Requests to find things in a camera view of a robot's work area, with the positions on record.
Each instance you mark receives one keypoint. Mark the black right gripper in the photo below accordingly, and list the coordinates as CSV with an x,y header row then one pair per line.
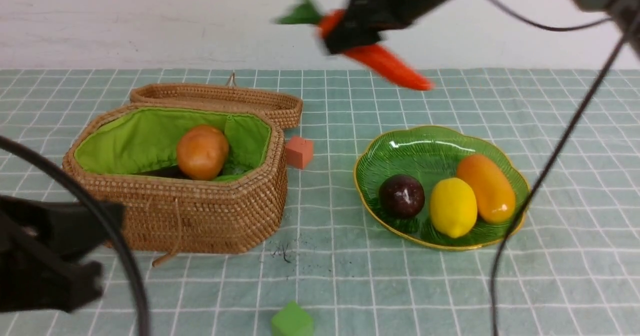
x,y
364,20

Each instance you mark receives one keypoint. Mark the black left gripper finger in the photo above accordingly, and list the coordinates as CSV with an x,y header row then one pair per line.
x,y
42,247

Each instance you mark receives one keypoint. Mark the orange carrot green leaves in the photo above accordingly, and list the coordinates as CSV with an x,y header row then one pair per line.
x,y
375,57

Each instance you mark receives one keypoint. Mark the dark purple mangosteen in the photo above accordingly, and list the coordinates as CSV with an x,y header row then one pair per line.
x,y
401,196

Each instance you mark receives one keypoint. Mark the brown potato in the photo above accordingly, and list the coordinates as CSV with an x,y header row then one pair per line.
x,y
202,152

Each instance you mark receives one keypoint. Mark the yellow lemon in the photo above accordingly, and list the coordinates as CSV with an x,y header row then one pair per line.
x,y
453,209

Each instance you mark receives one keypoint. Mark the orange yellow mango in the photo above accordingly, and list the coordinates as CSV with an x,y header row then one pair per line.
x,y
493,192

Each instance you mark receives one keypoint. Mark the purple eggplant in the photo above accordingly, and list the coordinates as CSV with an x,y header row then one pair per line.
x,y
172,172

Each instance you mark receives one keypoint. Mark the green bitter gourd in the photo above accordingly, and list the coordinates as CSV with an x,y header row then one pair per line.
x,y
231,172

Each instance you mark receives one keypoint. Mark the woven wicker basket lid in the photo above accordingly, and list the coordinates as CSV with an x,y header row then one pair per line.
x,y
283,109

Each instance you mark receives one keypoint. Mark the woven wicker basket green lining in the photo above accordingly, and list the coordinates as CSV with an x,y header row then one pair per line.
x,y
183,215

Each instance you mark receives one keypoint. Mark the orange foam cube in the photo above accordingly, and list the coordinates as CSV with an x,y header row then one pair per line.
x,y
299,152

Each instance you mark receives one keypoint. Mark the green glass leaf plate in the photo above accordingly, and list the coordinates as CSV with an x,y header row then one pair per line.
x,y
430,153

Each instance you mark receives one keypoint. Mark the green foam cube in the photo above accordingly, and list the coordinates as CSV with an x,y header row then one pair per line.
x,y
292,320

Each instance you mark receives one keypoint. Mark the green checkered tablecloth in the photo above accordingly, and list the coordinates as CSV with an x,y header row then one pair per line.
x,y
573,269

